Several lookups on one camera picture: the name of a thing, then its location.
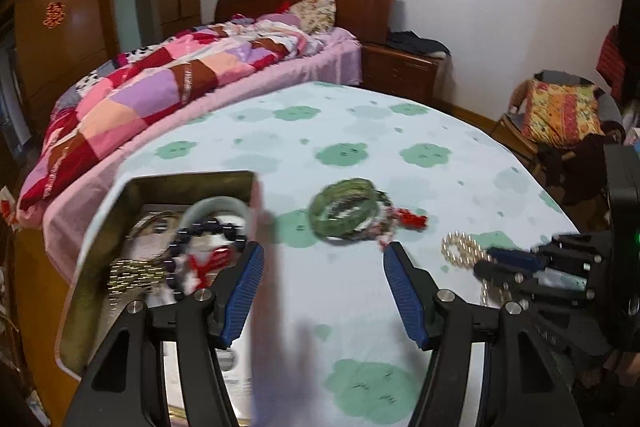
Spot cloud-print white tablecloth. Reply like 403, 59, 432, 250
75, 81, 581, 427

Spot rectangular metal tin box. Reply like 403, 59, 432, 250
55, 170, 267, 425

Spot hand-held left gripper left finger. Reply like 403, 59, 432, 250
62, 241, 266, 427

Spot wooden bed headboard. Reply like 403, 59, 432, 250
215, 0, 399, 46

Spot dark cloth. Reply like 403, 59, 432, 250
539, 133, 627, 208

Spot dark folded clothes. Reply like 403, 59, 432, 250
387, 31, 449, 58

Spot white jade bangle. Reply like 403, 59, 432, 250
184, 196, 249, 230

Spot silver metal bangle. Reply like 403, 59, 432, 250
127, 211, 183, 242

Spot dark purple bead bracelet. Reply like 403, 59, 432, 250
167, 216, 249, 303

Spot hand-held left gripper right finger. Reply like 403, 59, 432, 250
382, 241, 586, 427

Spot red cord knot charm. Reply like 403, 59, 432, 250
186, 248, 235, 284

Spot red hanging cloth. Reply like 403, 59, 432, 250
596, 24, 628, 94

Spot pink bed sheet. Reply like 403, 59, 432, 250
17, 27, 363, 288

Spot silver bead chain bracelet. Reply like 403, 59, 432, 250
107, 256, 168, 292

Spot wooden chair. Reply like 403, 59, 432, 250
492, 71, 626, 208

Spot cluttered wooden shelf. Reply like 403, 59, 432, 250
0, 187, 36, 427

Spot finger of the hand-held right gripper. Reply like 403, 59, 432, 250
486, 246, 547, 274
472, 258, 540, 297

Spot wooden nightstand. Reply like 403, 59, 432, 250
361, 43, 447, 105

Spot green jade bracelet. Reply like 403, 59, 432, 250
307, 178, 390, 242

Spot colourful patterned cushion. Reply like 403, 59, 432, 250
521, 79, 605, 151

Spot floral pillow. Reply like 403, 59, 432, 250
289, 0, 337, 35

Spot wooden wardrobe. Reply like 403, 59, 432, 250
0, 0, 202, 168

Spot red paper wall decoration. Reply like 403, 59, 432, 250
42, 2, 62, 30

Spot purple pillow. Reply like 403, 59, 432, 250
262, 12, 302, 30

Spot patchwork quilt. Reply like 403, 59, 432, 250
17, 19, 321, 215

